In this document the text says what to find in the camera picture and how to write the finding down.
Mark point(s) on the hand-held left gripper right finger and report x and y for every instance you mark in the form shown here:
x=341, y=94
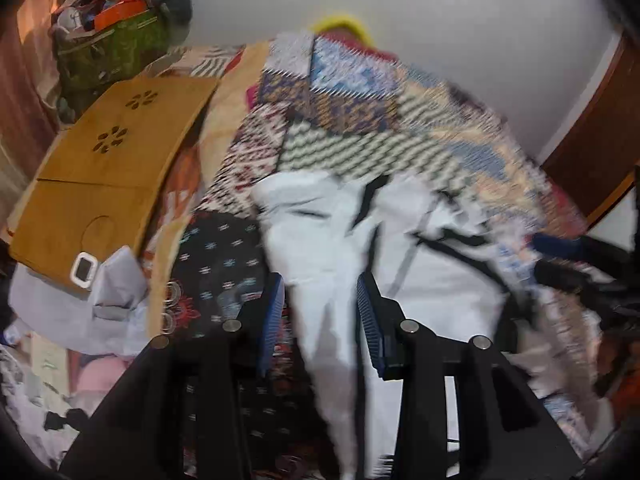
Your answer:
x=367, y=316

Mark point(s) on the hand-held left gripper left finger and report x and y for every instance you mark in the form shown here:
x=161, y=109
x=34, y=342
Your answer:
x=272, y=310

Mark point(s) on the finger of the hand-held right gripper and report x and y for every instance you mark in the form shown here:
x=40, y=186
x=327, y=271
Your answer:
x=570, y=274
x=555, y=245

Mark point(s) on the white black-striped garment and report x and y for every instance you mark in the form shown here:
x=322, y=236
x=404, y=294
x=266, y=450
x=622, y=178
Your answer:
x=325, y=240

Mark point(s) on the black floral cloth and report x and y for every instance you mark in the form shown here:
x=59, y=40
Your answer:
x=220, y=270

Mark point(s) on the brown wooden door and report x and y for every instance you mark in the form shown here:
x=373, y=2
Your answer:
x=595, y=135

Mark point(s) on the pink cloth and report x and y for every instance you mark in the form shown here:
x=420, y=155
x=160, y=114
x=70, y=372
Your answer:
x=100, y=375

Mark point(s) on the white rectangular device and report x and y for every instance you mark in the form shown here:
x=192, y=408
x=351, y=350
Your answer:
x=84, y=270

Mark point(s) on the beige orange printed sheet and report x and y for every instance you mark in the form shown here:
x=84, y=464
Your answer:
x=225, y=110

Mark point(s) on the wooden lap tray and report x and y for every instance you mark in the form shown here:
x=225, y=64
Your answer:
x=110, y=175

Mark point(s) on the patchwork printed blanket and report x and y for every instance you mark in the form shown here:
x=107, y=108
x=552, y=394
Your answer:
x=350, y=105

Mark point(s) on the grey cloth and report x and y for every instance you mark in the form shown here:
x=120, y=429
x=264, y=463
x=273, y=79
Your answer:
x=60, y=310

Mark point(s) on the white black patterned cloth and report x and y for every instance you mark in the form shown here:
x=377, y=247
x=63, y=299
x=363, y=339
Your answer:
x=30, y=400

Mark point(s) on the yellow hoop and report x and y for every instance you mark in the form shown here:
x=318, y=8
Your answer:
x=340, y=22

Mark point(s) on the green bag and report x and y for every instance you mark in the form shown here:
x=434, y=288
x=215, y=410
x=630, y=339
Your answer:
x=110, y=55

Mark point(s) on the pink curtain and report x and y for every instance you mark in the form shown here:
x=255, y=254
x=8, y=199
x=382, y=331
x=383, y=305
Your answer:
x=30, y=85

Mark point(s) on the orange box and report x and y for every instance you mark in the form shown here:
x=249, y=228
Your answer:
x=117, y=14

